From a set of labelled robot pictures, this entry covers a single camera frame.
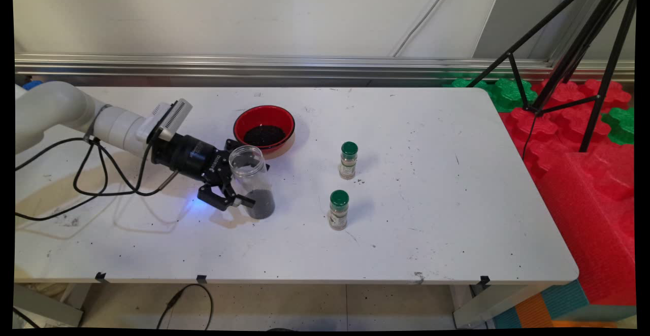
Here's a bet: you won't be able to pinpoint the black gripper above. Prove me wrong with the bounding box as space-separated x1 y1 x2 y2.
151 133 270 211

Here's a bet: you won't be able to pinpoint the clear plastic jar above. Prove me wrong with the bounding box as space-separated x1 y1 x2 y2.
229 145 276 220

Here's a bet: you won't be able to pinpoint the black granules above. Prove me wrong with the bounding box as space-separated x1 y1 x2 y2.
246 190 276 220
243 125 286 147

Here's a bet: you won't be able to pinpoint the black granules inside bowl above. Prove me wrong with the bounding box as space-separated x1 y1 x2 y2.
243 125 286 147

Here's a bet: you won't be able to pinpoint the red bowl with black rim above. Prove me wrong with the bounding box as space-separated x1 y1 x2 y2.
233 105 296 154

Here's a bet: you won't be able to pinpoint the green lidded spice jar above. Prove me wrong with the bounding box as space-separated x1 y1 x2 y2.
339 142 359 180
329 190 350 231

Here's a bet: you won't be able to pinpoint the grey table leg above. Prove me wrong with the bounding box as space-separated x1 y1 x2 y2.
14 284 84 326
452 283 554 329

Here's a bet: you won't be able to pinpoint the green interlocking foam piece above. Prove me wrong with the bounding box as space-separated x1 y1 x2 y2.
444 77 491 92
602 107 635 146
489 78 538 113

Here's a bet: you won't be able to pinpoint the red interlocking foam piece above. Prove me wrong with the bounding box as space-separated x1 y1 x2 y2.
500 107 612 174
533 79 633 116

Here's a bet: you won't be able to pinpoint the teal orange foam mat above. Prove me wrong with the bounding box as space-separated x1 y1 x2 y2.
493 280 635 329

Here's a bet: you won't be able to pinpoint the large red foam block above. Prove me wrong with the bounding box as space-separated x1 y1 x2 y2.
536 143 636 306

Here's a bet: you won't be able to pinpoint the black tripod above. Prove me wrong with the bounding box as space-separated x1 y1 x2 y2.
465 0 638 154

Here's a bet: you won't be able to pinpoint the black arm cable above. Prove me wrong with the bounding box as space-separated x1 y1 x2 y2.
15 136 179 221

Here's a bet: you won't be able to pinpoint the white grey wrist camera box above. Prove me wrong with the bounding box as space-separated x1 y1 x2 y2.
136 98 193 144

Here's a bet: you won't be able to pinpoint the aluminium rail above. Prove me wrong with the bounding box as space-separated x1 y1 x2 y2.
15 53 635 83

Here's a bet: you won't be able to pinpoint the cable strap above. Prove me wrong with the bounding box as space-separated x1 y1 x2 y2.
84 104 111 144

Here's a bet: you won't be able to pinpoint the black floor cable with plug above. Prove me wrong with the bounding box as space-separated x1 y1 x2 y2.
156 284 214 330

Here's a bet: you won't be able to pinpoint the thin black hanging cable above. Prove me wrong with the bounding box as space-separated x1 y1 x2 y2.
14 307 40 329

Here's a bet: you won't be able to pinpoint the white wall cable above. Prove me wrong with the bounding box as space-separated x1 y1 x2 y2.
391 0 460 57

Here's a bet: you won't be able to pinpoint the thin black tripod cable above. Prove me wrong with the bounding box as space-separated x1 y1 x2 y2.
522 114 538 160

